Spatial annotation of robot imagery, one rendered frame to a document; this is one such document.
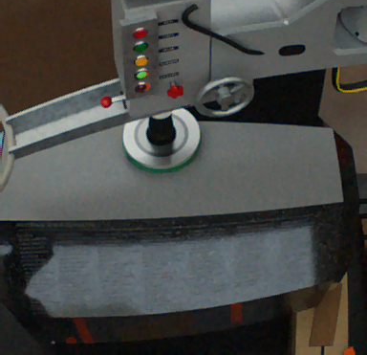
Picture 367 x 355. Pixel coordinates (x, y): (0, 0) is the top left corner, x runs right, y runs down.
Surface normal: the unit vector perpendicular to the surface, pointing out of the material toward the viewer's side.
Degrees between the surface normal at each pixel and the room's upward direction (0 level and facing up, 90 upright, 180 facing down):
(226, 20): 4
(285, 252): 45
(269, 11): 4
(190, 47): 90
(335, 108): 0
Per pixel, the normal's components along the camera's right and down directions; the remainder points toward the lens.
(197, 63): 0.28, 0.82
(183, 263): 0.05, 0.23
